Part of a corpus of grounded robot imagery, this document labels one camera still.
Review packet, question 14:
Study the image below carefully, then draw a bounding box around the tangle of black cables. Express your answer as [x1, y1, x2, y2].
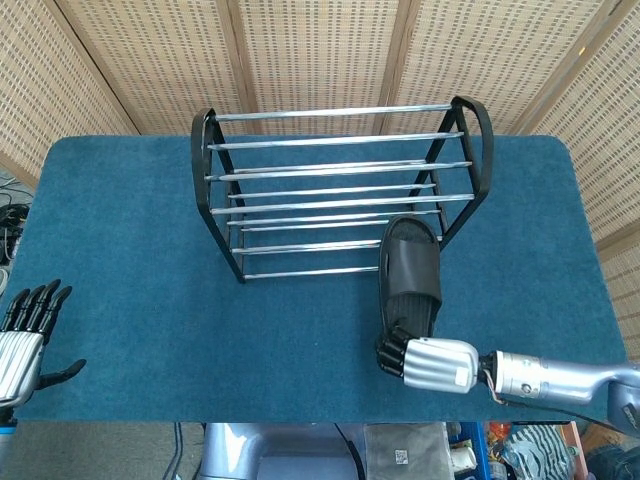
[0, 169, 34, 266]

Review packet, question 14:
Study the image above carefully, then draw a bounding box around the blue carpet table cover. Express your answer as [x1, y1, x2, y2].
[9, 133, 629, 424]

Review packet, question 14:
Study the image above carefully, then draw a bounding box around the blue metal frame post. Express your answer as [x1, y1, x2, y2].
[459, 422, 489, 480]

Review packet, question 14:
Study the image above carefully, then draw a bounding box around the thin grey cable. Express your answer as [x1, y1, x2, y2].
[169, 422, 184, 480]

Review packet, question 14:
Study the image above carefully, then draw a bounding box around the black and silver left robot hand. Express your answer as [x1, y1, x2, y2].
[0, 278, 87, 409]

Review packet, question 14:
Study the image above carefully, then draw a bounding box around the black and chrome shoe rack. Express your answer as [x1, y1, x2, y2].
[191, 95, 496, 284]

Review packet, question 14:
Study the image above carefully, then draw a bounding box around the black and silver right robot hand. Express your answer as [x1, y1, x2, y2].
[374, 315, 484, 396]

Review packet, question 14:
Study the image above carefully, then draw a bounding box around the black and white striped cloth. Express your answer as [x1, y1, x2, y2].
[502, 424, 576, 480]

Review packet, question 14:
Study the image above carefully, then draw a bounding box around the white paper cup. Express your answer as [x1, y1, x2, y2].
[449, 444, 476, 471]

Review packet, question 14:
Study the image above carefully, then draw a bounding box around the grey cloth with QR label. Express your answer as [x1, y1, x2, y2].
[364, 423, 449, 480]

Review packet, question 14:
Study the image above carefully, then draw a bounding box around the black rubber slipper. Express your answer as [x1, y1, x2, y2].
[378, 215, 445, 341]

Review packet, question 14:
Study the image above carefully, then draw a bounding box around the black strap on robot base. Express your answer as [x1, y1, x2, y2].
[333, 422, 369, 480]

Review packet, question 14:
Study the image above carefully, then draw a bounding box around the silver robot base body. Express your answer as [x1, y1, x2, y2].
[198, 422, 369, 480]

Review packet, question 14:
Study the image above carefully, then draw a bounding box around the woven bamboo folding screen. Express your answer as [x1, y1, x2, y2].
[0, 0, 640, 321]

